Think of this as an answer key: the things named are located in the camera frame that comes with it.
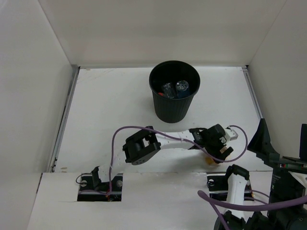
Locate black plastic bin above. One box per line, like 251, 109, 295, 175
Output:
149, 60, 201, 123

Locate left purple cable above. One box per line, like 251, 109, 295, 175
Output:
75, 124, 249, 197

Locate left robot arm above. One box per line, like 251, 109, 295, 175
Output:
91, 124, 238, 193

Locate orange juice bottle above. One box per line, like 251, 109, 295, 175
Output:
204, 156, 228, 166

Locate blue label clear bottle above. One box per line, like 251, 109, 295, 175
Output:
176, 80, 190, 99

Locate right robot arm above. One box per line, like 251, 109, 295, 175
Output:
198, 118, 307, 230

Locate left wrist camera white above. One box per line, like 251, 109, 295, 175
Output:
224, 127, 238, 142

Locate clear ribbed plastic bottle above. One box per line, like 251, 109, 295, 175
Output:
161, 82, 177, 99

